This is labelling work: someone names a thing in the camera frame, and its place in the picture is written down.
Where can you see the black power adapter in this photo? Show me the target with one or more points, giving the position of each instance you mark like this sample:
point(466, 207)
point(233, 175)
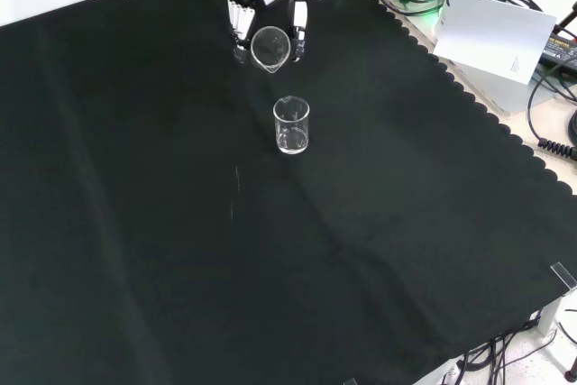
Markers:
point(561, 49)

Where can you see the white bench leg bracket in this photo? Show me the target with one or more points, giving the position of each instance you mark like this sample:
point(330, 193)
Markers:
point(556, 313)

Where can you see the clear glass beaker with graduations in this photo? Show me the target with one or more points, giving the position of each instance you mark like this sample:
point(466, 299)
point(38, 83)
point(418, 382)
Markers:
point(291, 132)

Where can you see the black bench cloth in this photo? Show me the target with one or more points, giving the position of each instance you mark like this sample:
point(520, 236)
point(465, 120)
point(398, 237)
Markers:
point(135, 200)

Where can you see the small clear glass beaker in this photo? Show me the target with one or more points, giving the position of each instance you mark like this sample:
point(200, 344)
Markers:
point(270, 47)

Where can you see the clear cloth clip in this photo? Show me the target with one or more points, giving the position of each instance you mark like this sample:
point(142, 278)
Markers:
point(563, 274)
point(350, 381)

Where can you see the black tripod leg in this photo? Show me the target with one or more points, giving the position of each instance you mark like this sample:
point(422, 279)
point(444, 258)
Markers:
point(567, 22)

